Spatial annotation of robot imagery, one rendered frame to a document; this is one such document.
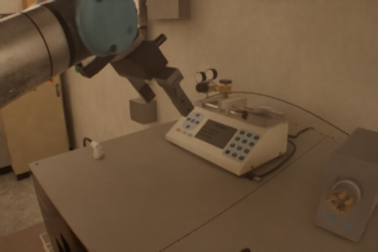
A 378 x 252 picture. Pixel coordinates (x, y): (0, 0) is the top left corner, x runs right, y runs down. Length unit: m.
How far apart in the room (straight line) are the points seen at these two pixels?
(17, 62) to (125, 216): 0.28
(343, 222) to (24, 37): 0.44
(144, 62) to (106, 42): 0.19
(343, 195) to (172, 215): 0.25
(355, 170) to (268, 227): 0.15
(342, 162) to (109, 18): 0.32
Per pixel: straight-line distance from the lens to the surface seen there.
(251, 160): 0.55
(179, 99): 0.50
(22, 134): 3.66
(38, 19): 0.28
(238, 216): 0.44
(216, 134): 0.60
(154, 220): 0.43
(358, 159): 0.38
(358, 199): 0.39
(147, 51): 0.46
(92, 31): 0.27
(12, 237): 1.71
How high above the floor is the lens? 1.71
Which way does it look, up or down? 19 degrees down
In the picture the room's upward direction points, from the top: straight up
